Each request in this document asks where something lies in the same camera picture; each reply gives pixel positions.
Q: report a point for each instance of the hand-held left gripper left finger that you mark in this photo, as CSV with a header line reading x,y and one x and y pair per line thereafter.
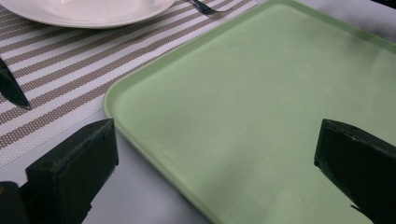
x,y
71,174

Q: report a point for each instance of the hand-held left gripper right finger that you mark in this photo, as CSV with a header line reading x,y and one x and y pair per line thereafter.
x,y
361,165

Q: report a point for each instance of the beige striped woven placemat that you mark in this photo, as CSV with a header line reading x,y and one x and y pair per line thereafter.
x,y
62,71

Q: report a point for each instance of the dark table knife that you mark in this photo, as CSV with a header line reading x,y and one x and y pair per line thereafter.
x,y
11,88

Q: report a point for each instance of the light green plastic tray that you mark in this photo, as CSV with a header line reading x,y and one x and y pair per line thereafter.
x,y
249,109

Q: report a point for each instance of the white round plate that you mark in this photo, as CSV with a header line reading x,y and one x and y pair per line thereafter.
x,y
90,12

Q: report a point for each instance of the silver metal fork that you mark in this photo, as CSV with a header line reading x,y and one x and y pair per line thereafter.
x,y
205,8

